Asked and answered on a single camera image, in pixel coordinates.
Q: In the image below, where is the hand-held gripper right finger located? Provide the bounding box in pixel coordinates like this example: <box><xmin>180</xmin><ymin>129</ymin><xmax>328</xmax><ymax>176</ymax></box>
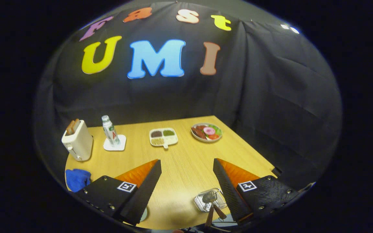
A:
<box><xmin>213</xmin><ymin>158</ymin><xmax>303</xmax><ymax>224</ymax></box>

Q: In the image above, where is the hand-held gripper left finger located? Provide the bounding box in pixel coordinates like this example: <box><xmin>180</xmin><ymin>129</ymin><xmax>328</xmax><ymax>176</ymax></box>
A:
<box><xmin>75</xmin><ymin>159</ymin><xmax>162</xmax><ymax>226</ymax></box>

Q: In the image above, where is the wooden handled metal fork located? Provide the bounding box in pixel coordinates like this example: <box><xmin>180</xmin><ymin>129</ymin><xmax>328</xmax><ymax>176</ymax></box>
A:
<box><xmin>208</xmin><ymin>202</ymin><xmax>227</xmax><ymax>220</ymax></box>

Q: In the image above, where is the wooden handled metal spoon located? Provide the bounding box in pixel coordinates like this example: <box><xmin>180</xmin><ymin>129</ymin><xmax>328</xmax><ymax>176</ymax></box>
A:
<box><xmin>202</xmin><ymin>191</ymin><xmax>218</xmax><ymax>227</ymax></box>

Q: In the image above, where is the white square coaster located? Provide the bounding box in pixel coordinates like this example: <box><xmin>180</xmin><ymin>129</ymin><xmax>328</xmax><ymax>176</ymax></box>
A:
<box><xmin>103</xmin><ymin>135</ymin><xmax>127</xmax><ymax>151</ymax></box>

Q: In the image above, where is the white divided snack dish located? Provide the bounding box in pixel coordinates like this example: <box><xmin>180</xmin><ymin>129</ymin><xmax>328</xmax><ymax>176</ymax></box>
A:
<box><xmin>149</xmin><ymin>128</ymin><xmax>178</xmax><ymax>149</ymax></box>

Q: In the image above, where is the plate of toy food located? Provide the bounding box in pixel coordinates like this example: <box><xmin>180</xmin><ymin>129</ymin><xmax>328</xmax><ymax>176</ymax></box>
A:
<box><xmin>191</xmin><ymin>123</ymin><xmax>222</xmax><ymax>143</ymax></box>

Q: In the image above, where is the blue folded towel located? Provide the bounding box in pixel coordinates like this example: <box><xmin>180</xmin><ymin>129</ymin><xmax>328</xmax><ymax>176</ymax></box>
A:
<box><xmin>65</xmin><ymin>169</ymin><xmax>92</xmax><ymax>193</ymax></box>

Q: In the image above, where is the white drink bottle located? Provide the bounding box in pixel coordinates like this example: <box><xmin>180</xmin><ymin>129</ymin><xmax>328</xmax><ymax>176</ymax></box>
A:
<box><xmin>101</xmin><ymin>115</ymin><xmax>121</xmax><ymax>147</ymax></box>

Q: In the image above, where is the white toaster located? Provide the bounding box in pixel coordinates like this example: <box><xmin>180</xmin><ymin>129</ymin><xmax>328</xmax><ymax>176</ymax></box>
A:
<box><xmin>61</xmin><ymin>120</ymin><xmax>94</xmax><ymax>161</ymax></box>

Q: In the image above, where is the ceiling light strip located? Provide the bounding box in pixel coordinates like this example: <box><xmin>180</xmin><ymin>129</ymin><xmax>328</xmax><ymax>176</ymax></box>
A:
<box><xmin>280</xmin><ymin>24</ymin><xmax>300</xmax><ymax>34</ymax></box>

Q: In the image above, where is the metal wire cutlery rack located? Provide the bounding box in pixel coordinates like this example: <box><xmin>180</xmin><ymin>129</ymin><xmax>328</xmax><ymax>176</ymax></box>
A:
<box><xmin>194</xmin><ymin>188</ymin><xmax>227</xmax><ymax>213</ymax></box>

